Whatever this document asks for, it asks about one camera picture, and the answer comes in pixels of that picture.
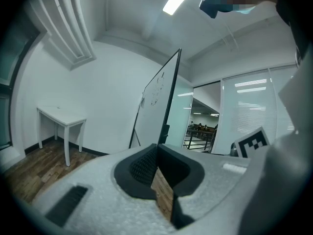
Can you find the black railing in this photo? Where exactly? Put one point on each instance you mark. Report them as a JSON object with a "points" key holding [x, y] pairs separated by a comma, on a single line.
{"points": [[195, 141]]}

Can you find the white whiteboard with black stand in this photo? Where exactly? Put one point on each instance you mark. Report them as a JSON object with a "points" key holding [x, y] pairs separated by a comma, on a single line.
{"points": [[159, 94]]}

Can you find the person's black clothing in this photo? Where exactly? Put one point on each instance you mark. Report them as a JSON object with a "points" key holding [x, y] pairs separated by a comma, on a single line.
{"points": [[298, 13]]}

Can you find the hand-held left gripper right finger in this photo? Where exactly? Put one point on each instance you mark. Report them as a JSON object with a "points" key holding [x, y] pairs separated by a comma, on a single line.
{"points": [[220, 180]]}

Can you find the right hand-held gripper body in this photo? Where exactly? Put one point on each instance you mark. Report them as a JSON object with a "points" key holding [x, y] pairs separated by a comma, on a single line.
{"points": [[252, 143]]}

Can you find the small white table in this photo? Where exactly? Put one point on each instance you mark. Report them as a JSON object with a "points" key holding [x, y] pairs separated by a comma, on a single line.
{"points": [[61, 117]]}

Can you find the black-framed window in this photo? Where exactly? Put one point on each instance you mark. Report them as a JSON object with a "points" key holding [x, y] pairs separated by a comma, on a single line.
{"points": [[9, 57]]}

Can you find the white ceiling pipes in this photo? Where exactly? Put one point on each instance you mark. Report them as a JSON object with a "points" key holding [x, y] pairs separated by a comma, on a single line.
{"points": [[66, 21]]}

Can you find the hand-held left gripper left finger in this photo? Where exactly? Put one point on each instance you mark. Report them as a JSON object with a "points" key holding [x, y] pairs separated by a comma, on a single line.
{"points": [[97, 199]]}

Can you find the frosted glass door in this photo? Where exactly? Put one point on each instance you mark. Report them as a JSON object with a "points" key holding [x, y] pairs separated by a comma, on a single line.
{"points": [[181, 111]]}

